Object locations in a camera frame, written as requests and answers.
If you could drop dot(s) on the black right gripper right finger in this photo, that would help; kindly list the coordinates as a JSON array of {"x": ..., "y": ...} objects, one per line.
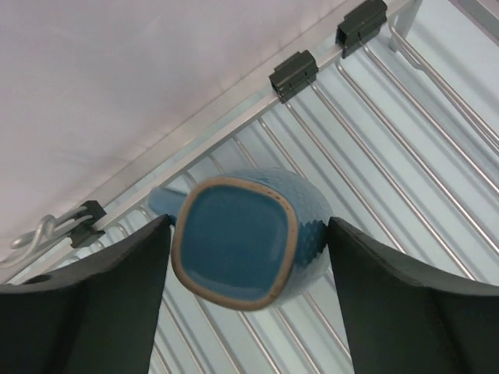
[{"x": 404, "y": 316}]

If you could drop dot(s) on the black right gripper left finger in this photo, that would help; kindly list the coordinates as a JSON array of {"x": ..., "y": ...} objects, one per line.
[{"x": 96, "y": 315}]

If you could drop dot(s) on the blue patterned mug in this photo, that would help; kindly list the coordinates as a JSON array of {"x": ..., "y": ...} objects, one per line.
[{"x": 247, "y": 240}]

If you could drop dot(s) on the clear acrylic dish rack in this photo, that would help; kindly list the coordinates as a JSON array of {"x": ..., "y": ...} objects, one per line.
[{"x": 104, "y": 100}]

